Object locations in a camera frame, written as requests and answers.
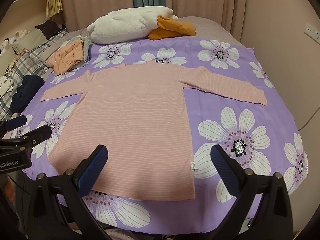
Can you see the dark navy garment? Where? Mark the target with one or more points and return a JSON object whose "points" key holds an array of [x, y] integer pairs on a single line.
{"points": [[25, 93]]}

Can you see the dark brown cushion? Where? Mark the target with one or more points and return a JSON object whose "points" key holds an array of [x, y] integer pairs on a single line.
{"points": [[50, 28]]}

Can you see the purple floral bed sheet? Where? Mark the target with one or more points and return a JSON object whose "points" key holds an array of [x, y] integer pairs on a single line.
{"points": [[262, 138]]}

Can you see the white stuffed toy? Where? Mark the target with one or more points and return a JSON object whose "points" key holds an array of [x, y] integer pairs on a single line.
{"points": [[8, 42]]}

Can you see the white wall socket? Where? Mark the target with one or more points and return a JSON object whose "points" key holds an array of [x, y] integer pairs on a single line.
{"points": [[312, 32]]}

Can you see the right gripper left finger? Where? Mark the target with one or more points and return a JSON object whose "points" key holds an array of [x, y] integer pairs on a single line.
{"points": [[46, 219]]}

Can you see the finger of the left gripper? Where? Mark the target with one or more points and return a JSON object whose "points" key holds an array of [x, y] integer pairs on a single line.
{"points": [[14, 123], [36, 136]]}

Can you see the pink striped long-sleeve shirt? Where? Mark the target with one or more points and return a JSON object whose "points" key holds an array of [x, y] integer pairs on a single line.
{"points": [[138, 112]]}

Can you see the plaid grey blanket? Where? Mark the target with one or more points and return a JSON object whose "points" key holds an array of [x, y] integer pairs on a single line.
{"points": [[28, 64]]}

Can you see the folded grey garment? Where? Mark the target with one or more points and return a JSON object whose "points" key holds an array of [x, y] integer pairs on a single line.
{"points": [[86, 43]]}

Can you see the folded orange patterned garment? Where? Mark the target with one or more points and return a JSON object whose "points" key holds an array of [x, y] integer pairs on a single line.
{"points": [[65, 58]]}

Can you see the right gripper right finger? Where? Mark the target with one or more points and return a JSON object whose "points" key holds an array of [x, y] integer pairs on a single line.
{"points": [[273, 218]]}

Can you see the beige pillow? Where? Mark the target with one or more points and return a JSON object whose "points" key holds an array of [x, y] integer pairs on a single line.
{"points": [[29, 41]]}

